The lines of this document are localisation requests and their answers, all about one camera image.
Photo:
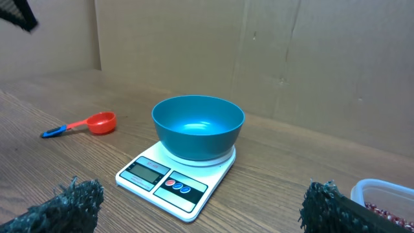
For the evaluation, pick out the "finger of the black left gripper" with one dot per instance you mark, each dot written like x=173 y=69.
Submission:
x=18 y=13

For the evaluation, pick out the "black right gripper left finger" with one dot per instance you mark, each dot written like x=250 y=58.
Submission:
x=75 y=209

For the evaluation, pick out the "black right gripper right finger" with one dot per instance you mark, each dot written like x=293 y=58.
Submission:
x=326 y=210

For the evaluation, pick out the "red measuring scoop blue handle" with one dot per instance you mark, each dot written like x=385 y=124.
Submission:
x=99 y=124

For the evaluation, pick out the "white digital kitchen scale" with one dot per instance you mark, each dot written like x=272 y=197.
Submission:
x=178 y=186

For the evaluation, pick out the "blue plastic bowl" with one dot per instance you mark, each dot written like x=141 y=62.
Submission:
x=197 y=127

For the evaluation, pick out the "clear plastic food container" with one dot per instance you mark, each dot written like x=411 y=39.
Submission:
x=394 y=198

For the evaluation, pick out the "red beans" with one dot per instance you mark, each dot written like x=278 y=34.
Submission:
x=400 y=221

